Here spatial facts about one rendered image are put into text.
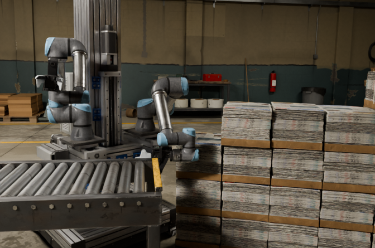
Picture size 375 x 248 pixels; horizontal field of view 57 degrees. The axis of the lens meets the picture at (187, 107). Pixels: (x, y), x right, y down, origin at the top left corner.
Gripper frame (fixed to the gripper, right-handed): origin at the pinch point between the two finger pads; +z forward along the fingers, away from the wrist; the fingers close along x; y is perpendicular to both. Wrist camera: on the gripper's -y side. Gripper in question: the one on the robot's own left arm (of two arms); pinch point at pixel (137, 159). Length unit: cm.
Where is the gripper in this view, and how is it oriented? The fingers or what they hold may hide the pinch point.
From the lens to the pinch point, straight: 200.2
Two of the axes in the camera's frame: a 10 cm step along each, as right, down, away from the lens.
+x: 1.2, 1.2, -9.9
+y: 0.1, -9.9, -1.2
